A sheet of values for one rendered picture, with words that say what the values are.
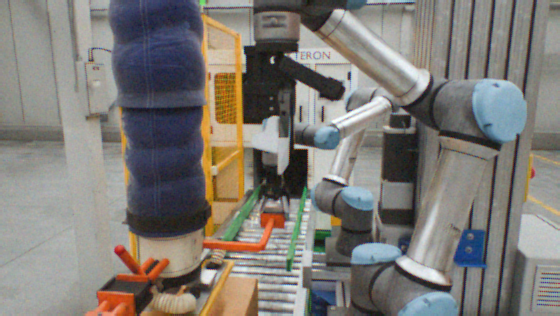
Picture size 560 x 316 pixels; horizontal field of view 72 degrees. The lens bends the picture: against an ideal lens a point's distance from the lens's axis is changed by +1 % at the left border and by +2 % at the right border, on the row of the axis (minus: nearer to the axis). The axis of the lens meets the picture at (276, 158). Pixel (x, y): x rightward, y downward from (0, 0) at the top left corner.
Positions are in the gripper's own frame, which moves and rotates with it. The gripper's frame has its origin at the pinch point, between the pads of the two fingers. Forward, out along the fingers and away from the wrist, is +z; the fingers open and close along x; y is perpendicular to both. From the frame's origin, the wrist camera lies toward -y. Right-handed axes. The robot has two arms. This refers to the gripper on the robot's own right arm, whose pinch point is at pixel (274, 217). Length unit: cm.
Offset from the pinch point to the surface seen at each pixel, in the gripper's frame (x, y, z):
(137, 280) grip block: -25, 51, -1
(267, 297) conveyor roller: -11, -55, 65
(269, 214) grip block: -1.1, 3.9, -2.3
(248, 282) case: -8.9, 3.4, 24.2
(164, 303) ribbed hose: -20, 49, 5
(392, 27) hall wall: 167, -893, -181
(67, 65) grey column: -128, -76, -56
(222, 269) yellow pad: -13.6, 20.3, 10.8
